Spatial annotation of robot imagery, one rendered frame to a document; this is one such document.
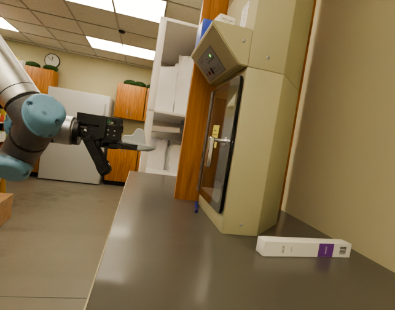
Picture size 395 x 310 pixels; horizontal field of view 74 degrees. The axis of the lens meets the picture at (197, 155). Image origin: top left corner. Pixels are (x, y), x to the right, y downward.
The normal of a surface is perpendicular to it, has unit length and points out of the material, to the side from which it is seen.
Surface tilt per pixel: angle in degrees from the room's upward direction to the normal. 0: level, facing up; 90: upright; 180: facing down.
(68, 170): 90
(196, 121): 90
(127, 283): 0
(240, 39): 90
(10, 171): 135
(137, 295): 0
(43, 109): 52
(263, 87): 90
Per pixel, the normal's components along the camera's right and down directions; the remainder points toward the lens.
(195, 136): 0.20, 0.08
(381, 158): -0.97, -0.14
